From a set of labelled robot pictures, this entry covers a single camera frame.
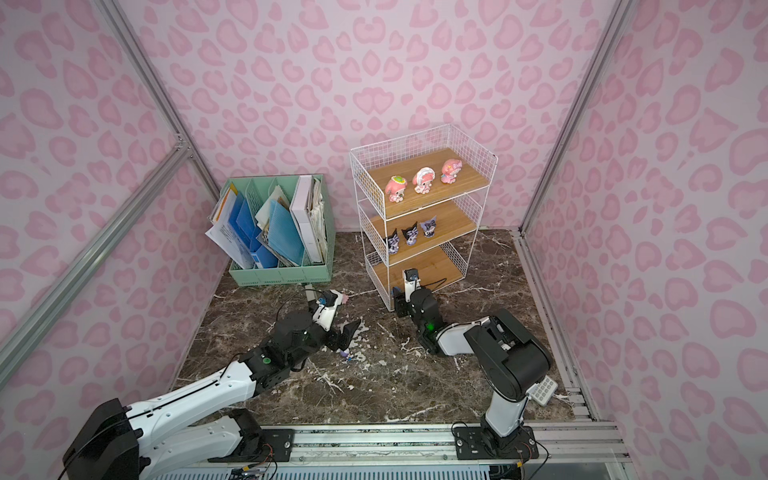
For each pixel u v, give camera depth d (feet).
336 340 2.28
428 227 2.65
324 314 2.25
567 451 2.37
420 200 2.34
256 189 3.39
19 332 1.68
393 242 2.56
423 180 2.24
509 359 1.56
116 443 1.31
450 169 2.32
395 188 2.19
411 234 2.60
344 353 2.83
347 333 2.31
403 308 2.74
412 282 2.62
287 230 3.17
